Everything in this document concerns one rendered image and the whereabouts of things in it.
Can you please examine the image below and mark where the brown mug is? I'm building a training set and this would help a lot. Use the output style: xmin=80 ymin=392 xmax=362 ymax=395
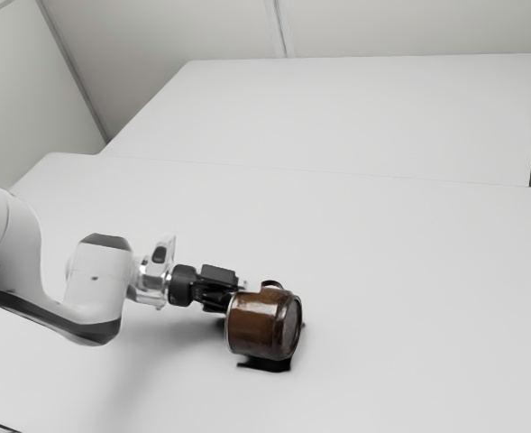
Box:
xmin=224 ymin=279 xmax=304 ymax=361

